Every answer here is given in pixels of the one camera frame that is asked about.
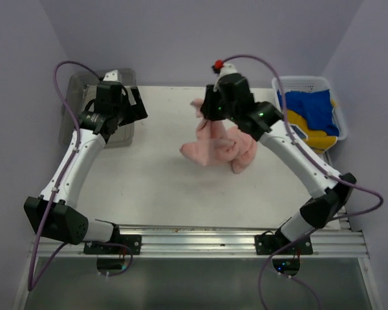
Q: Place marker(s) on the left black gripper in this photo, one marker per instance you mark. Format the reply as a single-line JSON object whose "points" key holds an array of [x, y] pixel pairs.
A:
{"points": [[136, 111]]}

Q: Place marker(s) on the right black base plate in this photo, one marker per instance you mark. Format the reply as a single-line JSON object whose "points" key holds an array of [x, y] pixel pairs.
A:
{"points": [[268, 242]]}

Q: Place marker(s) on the pink towel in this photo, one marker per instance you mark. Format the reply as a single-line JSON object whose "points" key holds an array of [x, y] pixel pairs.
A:
{"points": [[217, 145]]}

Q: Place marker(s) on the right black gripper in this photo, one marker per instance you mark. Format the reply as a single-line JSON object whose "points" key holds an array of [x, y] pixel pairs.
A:
{"points": [[208, 108]]}

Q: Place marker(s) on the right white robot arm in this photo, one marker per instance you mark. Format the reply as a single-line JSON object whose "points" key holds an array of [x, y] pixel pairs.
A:
{"points": [[329, 190]]}

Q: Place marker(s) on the white plastic basket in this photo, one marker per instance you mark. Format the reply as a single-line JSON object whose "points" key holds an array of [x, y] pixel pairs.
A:
{"points": [[315, 84]]}

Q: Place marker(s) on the blue towel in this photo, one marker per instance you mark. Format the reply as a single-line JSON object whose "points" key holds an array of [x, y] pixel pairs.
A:
{"points": [[315, 108]]}

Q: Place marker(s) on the yellow towel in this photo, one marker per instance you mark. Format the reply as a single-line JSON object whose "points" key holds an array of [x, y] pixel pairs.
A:
{"points": [[317, 140]]}

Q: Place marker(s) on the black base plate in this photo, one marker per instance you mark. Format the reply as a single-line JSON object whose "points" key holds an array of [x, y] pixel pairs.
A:
{"points": [[268, 242], [122, 244]]}

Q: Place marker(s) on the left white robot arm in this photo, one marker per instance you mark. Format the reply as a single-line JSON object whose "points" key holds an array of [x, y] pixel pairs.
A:
{"points": [[53, 213]]}

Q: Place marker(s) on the aluminium mounting rail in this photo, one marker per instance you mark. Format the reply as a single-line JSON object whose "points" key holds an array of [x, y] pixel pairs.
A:
{"points": [[183, 241]]}

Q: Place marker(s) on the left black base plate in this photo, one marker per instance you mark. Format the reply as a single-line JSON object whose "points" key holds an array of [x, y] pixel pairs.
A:
{"points": [[122, 244]]}

